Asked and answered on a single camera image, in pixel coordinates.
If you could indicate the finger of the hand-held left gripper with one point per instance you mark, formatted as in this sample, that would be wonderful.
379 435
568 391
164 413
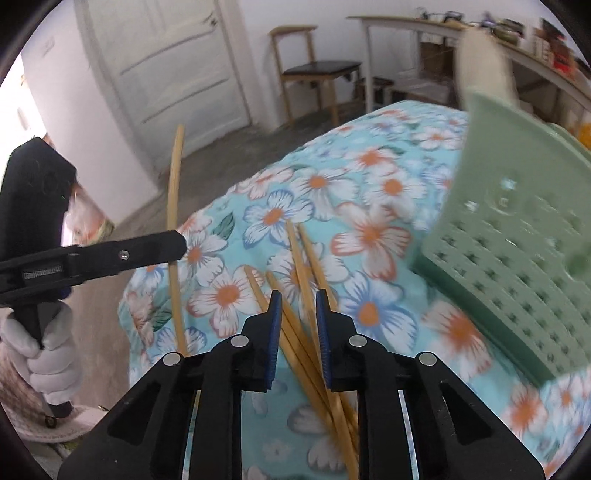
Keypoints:
138 254

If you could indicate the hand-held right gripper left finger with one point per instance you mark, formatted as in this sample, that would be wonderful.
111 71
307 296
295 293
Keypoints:
276 341

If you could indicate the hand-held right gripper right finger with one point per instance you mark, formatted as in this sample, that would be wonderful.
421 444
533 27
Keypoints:
322 341

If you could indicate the pile of wooden chopsticks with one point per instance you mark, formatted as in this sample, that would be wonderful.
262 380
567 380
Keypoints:
300 295

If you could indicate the single wooden chopstick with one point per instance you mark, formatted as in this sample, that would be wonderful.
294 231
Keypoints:
175 184

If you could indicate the green plastic utensil holder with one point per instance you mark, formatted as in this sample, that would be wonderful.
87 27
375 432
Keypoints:
508 240

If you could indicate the cream plastic rice paddle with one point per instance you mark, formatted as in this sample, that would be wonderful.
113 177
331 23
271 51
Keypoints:
482 64

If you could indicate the person's left forearm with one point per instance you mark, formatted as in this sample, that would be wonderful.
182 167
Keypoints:
18 392

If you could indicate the person's left hand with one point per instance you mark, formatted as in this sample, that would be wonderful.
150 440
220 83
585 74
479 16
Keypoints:
55 369

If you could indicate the orange white bag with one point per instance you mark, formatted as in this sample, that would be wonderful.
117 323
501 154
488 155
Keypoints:
87 217

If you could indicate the floral blue blanket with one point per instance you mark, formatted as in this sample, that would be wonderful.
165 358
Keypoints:
369 198

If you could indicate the white door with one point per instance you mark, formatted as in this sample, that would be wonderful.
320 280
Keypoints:
175 69

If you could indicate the dark wooden stool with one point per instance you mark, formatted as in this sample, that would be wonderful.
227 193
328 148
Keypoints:
376 90

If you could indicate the wooden chair dark seat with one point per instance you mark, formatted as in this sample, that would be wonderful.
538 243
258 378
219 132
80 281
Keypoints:
318 69

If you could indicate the long grey table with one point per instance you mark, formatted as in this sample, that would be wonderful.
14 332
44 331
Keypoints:
401 23

